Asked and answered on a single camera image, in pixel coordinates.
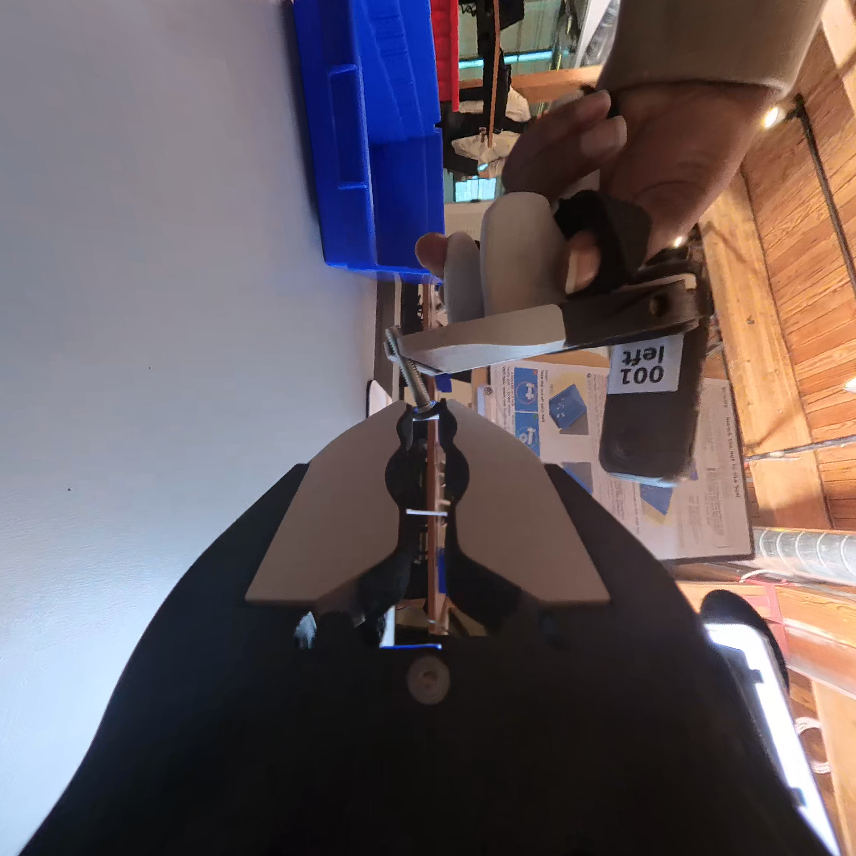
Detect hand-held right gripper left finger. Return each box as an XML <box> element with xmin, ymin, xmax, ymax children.
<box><xmin>245</xmin><ymin>402</ymin><xmax>418</xmax><ymax>609</ymax></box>

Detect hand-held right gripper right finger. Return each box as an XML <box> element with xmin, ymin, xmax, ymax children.
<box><xmin>439</xmin><ymin>402</ymin><xmax>612</xmax><ymax>609</ymax></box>

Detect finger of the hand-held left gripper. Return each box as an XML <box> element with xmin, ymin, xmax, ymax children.
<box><xmin>399</xmin><ymin>305</ymin><xmax>579</xmax><ymax>377</ymax></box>

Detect silver bolt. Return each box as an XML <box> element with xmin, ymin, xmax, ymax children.
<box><xmin>386</xmin><ymin>329</ymin><xmax>440</xmax><ymax>413</ymax></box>

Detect blue plastic bin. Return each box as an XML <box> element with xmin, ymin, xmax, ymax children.
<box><xmin>292</xmin><ymin>0</ymin><xmax>449</xmax><ymax>276</ymax></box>

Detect person's left forearm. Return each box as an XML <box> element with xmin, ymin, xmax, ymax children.
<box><xmin>596</xmin><ymin>0</ymin><xmax>833</xmax><ymax>97</ymax></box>

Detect person's left hand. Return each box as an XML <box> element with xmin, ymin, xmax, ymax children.
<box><xmin>415</xmin><ymin>81</ymin><xmax>787</xmax><ymax>292</ymax></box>

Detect white instruction sheet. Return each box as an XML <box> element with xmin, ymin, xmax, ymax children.
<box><xmin>485</xmin><ymin>351</ymin><xmax>753</xmax><ymax>563</ymax></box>

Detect red plastic bin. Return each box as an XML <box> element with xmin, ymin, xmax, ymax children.
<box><xmin>431</xmin><ymin>0</ymin><xmax>464</xmax><ymax>84</ymax></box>

